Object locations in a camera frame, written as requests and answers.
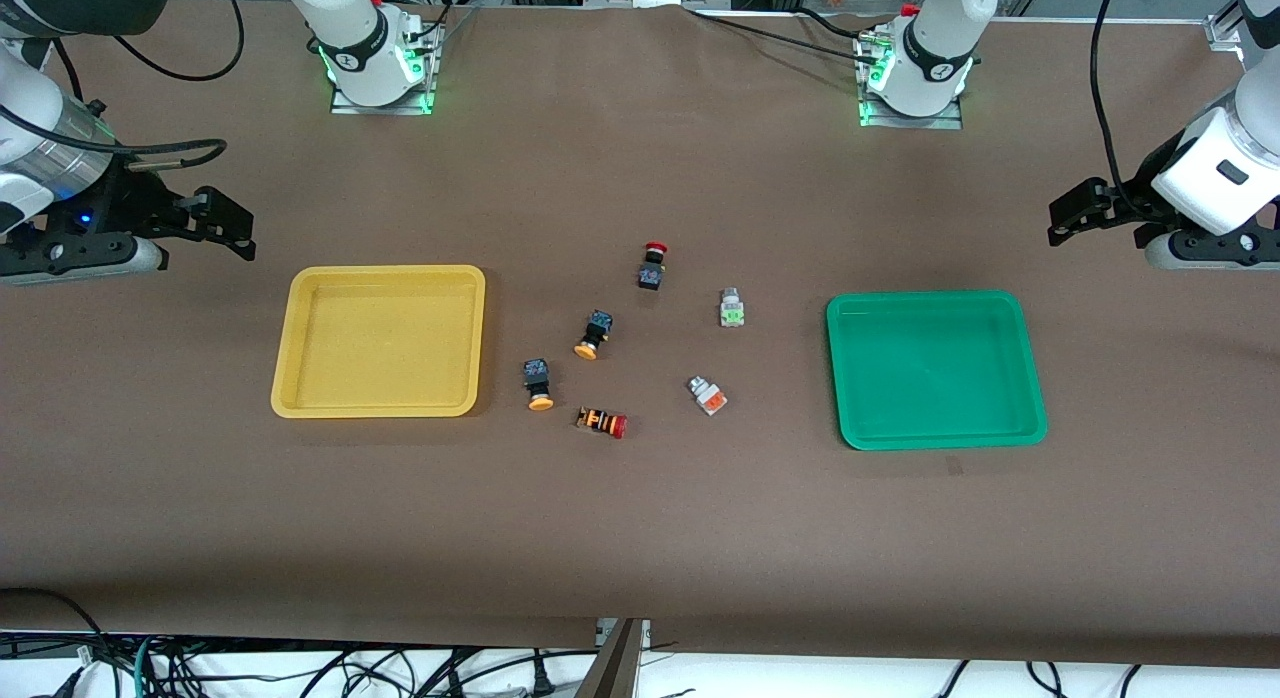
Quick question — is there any thick black floor cable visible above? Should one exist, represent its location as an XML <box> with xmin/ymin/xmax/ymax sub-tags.
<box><xmin>0</xmin><ymin>587</ymin><xmax>107</xmax><ymax>671</ymax></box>

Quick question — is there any aluminium frame bar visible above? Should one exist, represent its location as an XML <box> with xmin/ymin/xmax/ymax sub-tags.
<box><xmin>575</xmin><ymin>618</ymin><xmax>651</xmax><ymax>698</ymax></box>

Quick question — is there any red button orange striped body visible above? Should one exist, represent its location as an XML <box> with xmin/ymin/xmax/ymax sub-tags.
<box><xmin>575</xmin><ymin>406</ymin><xmax>629</xmax><ymax>440</ymax></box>

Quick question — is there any brown table cover mat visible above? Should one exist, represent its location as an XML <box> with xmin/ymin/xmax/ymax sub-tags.
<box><xmin>0</xmin><ymin>0</ymin><xmax>1280</xmax><ymax>669</ymax></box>

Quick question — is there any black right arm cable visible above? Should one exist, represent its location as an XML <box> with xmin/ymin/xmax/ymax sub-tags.
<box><xmin>0</xmin><ymin>0</ymin><xmax>246</xmax><ymax>171</ymax></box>

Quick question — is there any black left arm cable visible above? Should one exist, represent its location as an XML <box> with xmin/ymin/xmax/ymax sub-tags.
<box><xmin>1089</xmin><ymin>0</ymin><xmax>1153</xmax><ymax>215</ymax></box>

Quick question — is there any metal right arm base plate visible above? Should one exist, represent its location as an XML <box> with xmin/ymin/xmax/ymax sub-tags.
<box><xmin>328</xmin><ymin>18</ymin><xmax>441</xmax><ymax>116</ymax></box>

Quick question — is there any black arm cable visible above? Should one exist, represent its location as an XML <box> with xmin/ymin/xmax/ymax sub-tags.
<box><xmin>0</xmin><ymin>0</ymin><xmax>246</xmax><ymax>171</ymax></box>
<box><xmin>1089</xmin><ymin>0</ymin><xmax>1153</xmax><ymax>215</ymax></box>

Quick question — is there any green plastic tray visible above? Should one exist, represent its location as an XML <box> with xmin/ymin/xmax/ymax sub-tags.
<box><xmin>826</xmin><ymin>290</ymin><xmax>1049</xmax><ymax>451</ymax></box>

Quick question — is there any yellow push button black body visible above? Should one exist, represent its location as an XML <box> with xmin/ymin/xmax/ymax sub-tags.
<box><xmin>522</xmin><ymin>358</ymin><xmax>557</xmax><ymax>413</ymax></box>
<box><xmin>573</xmin><ymin>309</ymin><xmax>614</xmax><ymax>362</ymax></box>

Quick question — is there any black cable on table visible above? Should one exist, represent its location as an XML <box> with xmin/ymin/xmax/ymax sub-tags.
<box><xmin>688</xmin><ymin>8</ymin><xmax>869</xmax><ymax>55</ymax></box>
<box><xmin>798</xmin><ymin>6</ymin><xmax>873</xmax><ymax>39</ymax></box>

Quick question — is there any orange square button grey body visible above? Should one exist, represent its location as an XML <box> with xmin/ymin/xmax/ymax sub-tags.
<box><xmin>686</xmin><ymin>375</ymin><xmax>729</xmax><ymax>417</ymax></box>

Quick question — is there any yellow plastic tray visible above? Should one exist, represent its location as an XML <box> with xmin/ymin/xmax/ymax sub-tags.
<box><xmin>270</xmin><ymin>265</ymin><xmax>487</xmax><ymax>420</ymax></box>

